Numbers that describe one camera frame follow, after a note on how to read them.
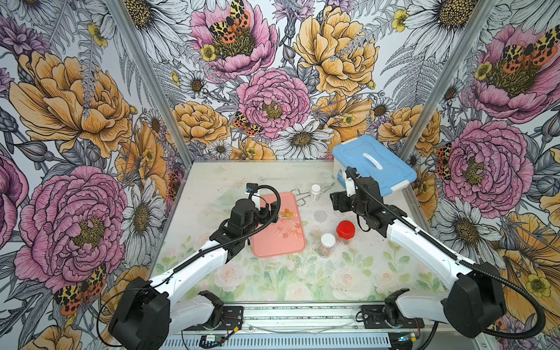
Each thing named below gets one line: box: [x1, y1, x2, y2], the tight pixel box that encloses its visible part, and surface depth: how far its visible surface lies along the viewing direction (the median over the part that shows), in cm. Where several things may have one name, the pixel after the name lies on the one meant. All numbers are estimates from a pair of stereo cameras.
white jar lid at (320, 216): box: [313, 210, 327, 224], surface depth 101 cm
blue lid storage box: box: [332, 134, 418, 197], surface depth 99 cm
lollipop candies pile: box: [275, 208, 303, 239], surface depth 99 cm
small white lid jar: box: [309, 183, 321, 202], surface depth 104 cm
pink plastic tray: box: [251, 191, 307, 259], surface depth 96 cm
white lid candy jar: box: [317, 232, 336, 259], surface depth 83 cm
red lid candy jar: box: [336, 219, 356, 240], surface depth 88 cm
